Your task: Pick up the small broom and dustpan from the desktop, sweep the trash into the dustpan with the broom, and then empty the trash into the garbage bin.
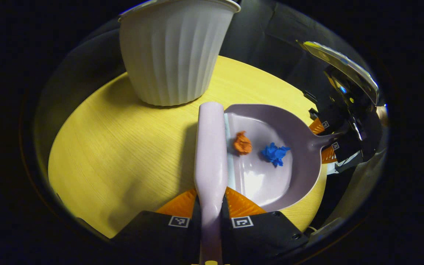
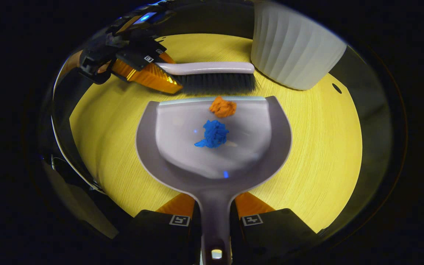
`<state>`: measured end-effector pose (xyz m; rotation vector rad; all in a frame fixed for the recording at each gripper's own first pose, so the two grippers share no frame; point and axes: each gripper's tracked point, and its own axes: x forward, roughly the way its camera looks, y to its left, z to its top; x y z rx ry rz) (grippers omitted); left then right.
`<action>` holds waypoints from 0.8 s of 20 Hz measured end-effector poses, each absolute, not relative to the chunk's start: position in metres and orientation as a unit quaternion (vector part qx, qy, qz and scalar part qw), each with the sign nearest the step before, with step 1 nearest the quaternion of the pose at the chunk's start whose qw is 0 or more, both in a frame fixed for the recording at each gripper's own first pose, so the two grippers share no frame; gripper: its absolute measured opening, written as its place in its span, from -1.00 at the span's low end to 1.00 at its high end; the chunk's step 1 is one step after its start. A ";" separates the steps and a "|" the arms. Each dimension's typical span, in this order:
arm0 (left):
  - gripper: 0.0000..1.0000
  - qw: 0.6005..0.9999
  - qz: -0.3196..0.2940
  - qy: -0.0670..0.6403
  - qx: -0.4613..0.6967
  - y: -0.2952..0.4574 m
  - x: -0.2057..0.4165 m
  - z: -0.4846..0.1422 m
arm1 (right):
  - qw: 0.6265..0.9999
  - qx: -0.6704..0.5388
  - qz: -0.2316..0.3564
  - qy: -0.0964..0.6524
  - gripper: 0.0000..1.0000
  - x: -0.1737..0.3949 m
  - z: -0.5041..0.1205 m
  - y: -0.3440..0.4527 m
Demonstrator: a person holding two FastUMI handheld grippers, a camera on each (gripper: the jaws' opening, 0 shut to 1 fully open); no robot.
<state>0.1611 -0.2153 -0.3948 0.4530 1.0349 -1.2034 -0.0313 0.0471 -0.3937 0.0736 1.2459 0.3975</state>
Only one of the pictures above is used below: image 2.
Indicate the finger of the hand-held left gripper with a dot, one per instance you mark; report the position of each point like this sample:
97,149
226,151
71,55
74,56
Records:
149,77
142,55

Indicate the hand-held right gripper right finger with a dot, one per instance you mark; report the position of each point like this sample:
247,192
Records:
271,237

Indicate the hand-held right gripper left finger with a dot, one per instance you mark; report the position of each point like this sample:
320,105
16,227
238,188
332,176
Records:
153,235

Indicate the small light purple broom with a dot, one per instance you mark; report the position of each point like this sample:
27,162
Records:
212,75

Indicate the orange paper trash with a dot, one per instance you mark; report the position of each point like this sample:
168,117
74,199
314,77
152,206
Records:
223,107

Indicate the blue paper trash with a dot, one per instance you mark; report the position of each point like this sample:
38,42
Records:
215,134

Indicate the light purple dustpan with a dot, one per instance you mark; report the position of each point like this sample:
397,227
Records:
215,162

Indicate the white ribbed garbage bin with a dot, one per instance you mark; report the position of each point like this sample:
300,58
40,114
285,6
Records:
293,48

